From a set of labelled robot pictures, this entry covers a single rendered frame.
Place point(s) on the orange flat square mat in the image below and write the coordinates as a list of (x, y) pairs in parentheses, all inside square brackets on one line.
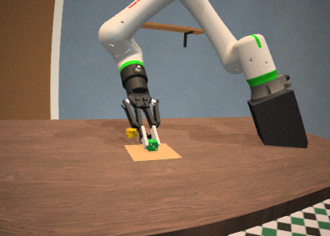
[(138, 154)]

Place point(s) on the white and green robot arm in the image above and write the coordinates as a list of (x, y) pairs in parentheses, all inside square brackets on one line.
[(250, 53)]

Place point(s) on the yellow die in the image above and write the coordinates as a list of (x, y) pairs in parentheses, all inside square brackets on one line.
[(131, 133)]

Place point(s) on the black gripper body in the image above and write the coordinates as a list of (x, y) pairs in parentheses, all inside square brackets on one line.
[(137, 87)]

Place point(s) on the black die with white pips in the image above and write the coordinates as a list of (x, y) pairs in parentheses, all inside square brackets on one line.
[(148, 137)]

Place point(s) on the green die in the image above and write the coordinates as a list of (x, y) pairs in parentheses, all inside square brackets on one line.
[(152, 145)]

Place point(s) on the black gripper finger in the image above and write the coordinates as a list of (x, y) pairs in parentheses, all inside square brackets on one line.
[(138, 122), (153, 122)]

